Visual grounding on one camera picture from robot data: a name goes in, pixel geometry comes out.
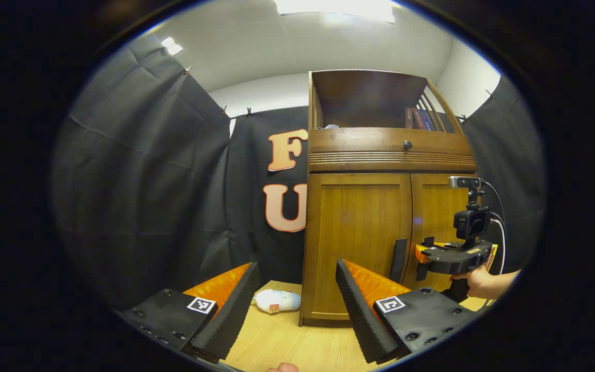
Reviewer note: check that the wooden cabinet drawer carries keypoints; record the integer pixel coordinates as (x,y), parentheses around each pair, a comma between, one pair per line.
(349,142)

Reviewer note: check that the small ceiling light panel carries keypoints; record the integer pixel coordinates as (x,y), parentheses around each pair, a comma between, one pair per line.
(172,46)

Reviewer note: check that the wooden double-door shoe cabinet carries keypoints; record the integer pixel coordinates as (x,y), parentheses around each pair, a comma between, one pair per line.
(370,98)

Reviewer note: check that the blue book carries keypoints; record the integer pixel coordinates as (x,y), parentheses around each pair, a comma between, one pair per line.
(425,120)

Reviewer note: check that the large ceiling light panel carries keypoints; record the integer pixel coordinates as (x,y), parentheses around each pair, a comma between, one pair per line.
(333,9)

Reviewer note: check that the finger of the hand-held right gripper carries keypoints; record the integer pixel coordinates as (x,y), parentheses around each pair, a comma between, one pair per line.
(421,254)

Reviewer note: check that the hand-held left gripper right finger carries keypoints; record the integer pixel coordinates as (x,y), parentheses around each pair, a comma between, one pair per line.
(359,315)

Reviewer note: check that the maroon book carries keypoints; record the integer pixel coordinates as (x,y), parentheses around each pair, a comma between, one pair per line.
(417,119)

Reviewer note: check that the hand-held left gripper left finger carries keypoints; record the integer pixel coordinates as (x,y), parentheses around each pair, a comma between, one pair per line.
(235,315)

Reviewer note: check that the wooden shoe cabinet door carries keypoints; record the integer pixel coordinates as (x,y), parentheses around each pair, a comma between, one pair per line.
(354,232)
(434,217)

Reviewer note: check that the white plush toy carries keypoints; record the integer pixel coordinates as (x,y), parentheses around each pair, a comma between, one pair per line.
(277,301)

